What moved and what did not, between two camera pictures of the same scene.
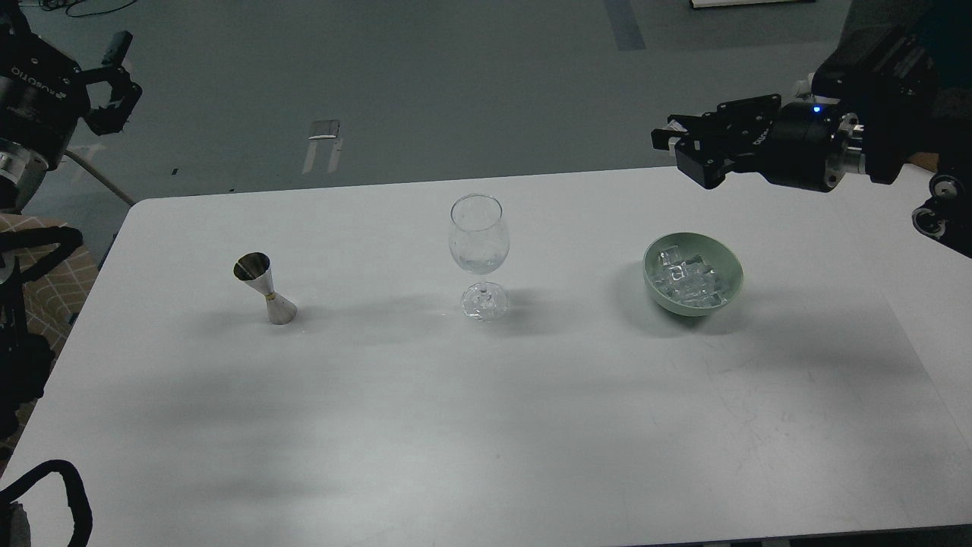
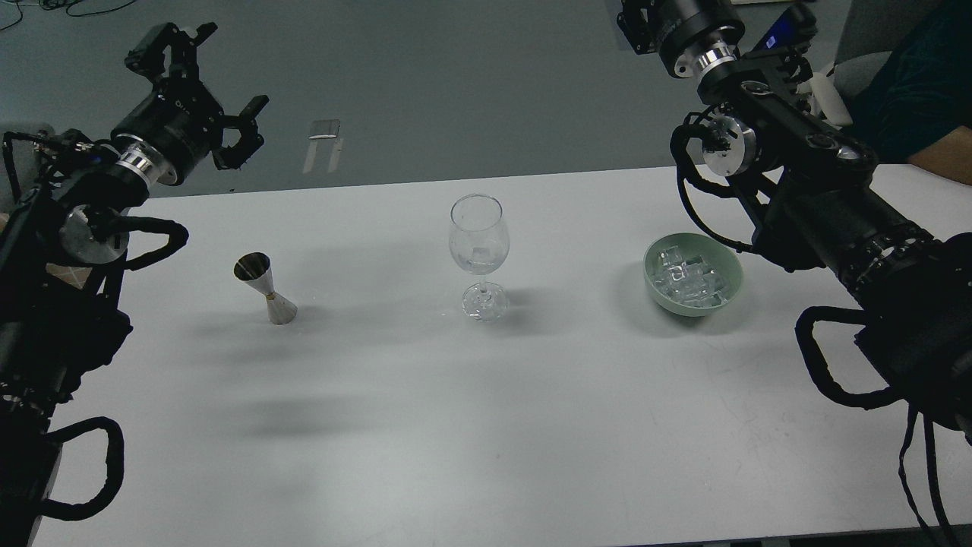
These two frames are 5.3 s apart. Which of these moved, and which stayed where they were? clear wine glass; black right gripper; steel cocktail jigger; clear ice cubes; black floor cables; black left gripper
Moved: black left gripper; black right gripper
Stayed: steel cocktail jigger; clear wine glass; black floor cables; clear ice cubes
